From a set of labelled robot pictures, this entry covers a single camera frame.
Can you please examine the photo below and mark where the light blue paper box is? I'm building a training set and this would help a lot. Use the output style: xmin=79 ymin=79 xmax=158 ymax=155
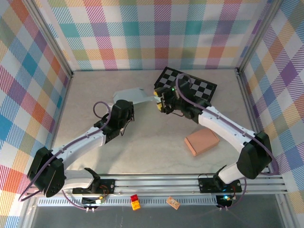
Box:
xmin=112 ymin=87 xmax=162 ymax=106

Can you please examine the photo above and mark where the pink paper box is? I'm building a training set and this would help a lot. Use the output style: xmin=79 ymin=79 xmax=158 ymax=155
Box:
xmin=184 ymin=129 xmax=219 ymax=157

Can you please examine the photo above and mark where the black grey checkerboard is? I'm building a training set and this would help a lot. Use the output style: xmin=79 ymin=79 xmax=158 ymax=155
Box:
xmin=153 ymin=66 xmax=218 ymax=106

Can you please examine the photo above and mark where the red yellow toy brick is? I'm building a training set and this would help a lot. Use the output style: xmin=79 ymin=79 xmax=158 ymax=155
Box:
xmin=130 ymin=194 xmax=141 ymax=211

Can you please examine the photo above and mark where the orange printed tag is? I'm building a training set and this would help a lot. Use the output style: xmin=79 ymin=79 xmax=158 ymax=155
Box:
xmin=166 ymin=196 xmax=181 ymax=210

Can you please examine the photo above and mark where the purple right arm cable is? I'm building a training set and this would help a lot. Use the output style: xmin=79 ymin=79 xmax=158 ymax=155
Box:
xmin=175 ymin=73 xmax=280 ymax=211

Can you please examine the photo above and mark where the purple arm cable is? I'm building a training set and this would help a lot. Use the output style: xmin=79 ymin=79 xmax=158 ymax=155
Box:
xmin=175 ymin=73 xmax=280 ymax=211
xmin=18 ymin=101 xmax=113 ymax=211

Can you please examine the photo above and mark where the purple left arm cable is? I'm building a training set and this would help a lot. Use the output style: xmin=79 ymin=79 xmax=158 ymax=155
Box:
xmin=18 ymin=101 xmax=113 ymax=211

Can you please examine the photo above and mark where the aluminium side rail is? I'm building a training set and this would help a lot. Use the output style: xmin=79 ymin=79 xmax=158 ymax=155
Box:
xmin=235 ymin=68 xmax=273 ymax=175
xmin=41 ymin=71 xmax=76 ymax=178

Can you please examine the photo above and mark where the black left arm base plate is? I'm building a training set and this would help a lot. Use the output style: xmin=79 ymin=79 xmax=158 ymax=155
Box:
xmin=72 ymin=179 xmax=116 ymax=195

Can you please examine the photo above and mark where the aluminium rail frame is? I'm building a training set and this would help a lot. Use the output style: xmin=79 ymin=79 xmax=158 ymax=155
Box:
xmin=26 ymin=172 xmax=289 ymax=198

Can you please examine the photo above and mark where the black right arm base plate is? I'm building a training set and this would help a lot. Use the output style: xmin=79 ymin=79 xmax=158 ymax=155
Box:
xmin=198 ymin=177 xmax=243 ymax=193

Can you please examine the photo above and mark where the slotted grey cable duct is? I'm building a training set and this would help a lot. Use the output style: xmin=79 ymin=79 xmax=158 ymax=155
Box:
xmin=37 ymin=198 xmax=220 ymax=208

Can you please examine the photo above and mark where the aluminium corner post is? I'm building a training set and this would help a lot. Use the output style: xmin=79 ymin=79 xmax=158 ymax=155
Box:
xmin=25 ymin=0 xmax=74 ymax=79
xmin=235 ymin=0 xmax=285 ymax=74

